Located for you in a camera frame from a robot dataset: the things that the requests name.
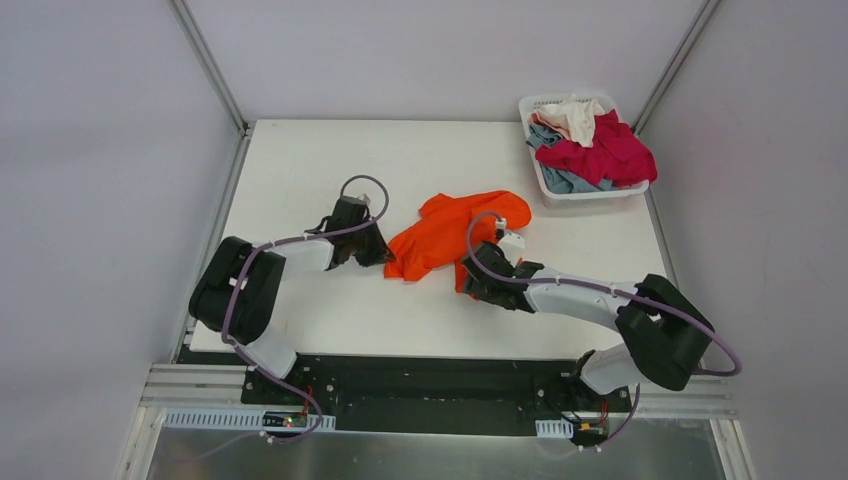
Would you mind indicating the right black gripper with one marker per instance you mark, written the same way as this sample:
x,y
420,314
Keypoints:
x,y
484,277

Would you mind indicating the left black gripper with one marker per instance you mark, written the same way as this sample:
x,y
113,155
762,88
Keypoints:
x,y
361,237

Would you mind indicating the orange t shirt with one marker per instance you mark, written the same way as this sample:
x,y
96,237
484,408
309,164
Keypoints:
x,y
438,238

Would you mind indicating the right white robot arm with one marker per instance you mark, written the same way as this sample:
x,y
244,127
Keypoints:
x,y
663,335

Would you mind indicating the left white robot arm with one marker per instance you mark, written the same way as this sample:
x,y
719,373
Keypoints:
x,y
236,294

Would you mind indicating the grey blue t shirt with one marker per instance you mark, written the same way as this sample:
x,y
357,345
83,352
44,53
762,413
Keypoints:
x,y
559,181

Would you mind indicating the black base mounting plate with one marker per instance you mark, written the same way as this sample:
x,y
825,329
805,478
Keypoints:
x,y
436,395

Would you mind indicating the magenta t shirt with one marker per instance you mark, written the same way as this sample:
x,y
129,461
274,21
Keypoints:
x,y
616,155

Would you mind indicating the cream white t shirt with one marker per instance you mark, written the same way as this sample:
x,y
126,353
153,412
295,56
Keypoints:
x,y
573,118

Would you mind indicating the white plastic laundry basket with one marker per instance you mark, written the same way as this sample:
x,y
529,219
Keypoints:
x,y
526,107

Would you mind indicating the right white cable duct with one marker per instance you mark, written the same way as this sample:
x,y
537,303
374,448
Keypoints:
x,y
554,429

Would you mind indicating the white cable duct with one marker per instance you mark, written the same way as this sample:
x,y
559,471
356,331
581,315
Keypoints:
x,y
554,429
277,421

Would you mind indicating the front aluminium rail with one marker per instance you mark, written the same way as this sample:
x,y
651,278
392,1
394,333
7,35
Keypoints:
x,y
221,386

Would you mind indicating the left white cable duct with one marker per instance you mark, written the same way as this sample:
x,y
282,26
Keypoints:
x,y
277,421

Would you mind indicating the left aluminium frame post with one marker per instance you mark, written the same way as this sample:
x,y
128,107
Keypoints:
x,y
209,66

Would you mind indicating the aluminium frame post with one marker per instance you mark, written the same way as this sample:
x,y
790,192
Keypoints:
x,y
694,32
209,66

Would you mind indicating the right aluminium frame post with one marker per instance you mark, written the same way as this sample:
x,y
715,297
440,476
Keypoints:
x,y
694,32

